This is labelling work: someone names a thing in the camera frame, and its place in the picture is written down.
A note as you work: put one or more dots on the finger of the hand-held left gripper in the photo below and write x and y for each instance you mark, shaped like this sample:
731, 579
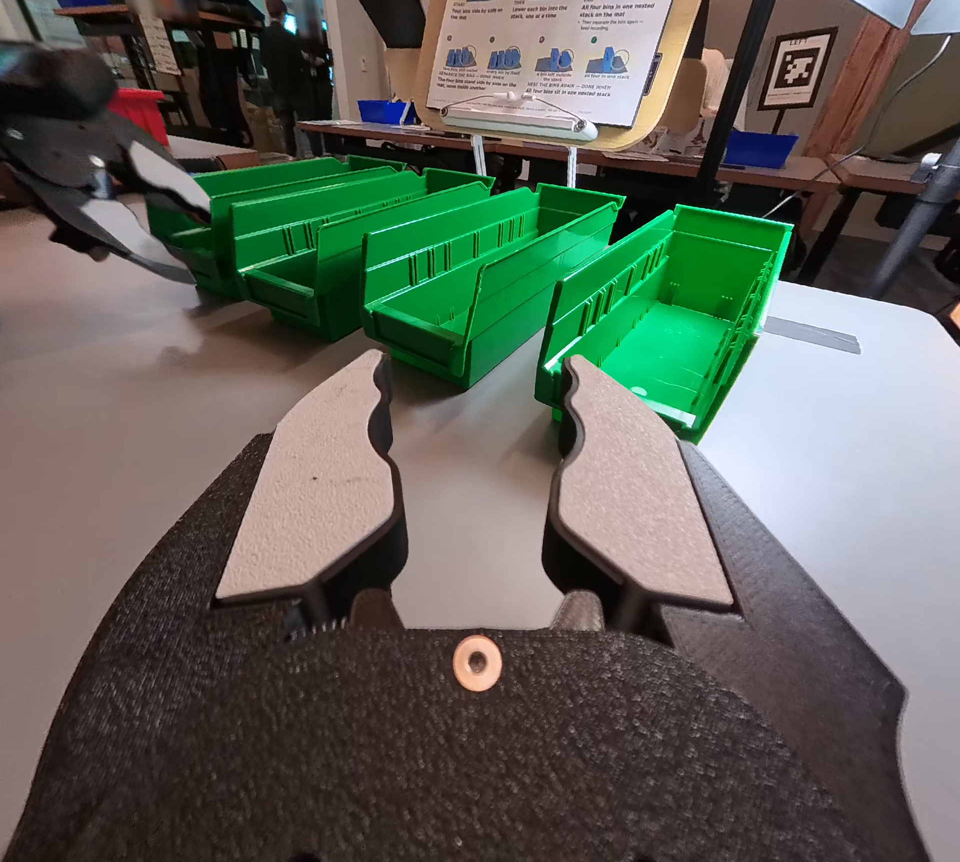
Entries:
161, 175
127, 231

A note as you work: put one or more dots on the black framed marker sign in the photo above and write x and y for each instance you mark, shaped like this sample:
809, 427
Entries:
799, 70

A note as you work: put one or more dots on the wooden sign board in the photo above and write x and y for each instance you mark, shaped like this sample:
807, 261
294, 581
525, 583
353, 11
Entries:
690, 36

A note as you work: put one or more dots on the printed instruction sheet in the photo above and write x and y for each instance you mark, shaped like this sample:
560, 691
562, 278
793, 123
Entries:
562, 51

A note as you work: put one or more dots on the grey tape strip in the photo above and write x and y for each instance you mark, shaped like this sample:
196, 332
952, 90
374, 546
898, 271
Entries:
810, 335

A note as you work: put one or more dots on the wooden shelf rack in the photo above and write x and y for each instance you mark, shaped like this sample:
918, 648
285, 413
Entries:
97, 14

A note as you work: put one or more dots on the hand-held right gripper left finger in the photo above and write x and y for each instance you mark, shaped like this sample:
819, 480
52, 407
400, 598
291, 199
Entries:
315, 494

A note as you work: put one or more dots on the white clip bar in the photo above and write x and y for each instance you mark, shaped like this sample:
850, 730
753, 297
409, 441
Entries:
517, 123

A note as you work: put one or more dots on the red ribbed crate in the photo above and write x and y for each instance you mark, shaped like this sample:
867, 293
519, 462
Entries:
139, 111

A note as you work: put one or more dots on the white sign stand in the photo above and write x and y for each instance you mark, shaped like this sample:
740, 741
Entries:
478, 156

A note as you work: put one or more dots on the grey metal pole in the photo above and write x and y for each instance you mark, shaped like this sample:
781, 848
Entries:
915, 224

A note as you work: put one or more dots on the black light stand pole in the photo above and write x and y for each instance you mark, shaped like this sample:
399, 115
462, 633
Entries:
739, 81

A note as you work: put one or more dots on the blue plastic bin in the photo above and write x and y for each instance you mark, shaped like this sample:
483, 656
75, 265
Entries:
757, 149
382, 111

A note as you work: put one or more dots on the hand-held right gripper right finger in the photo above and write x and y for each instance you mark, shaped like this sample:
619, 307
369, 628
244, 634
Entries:
637, 502

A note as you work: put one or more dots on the wooden side table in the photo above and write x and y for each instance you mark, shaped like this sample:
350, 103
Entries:
885, 175
750, 171

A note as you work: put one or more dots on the green plastic bin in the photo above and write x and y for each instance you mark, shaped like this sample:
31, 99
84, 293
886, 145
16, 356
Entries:
510, 299
337, 277
262, 179
660, 337

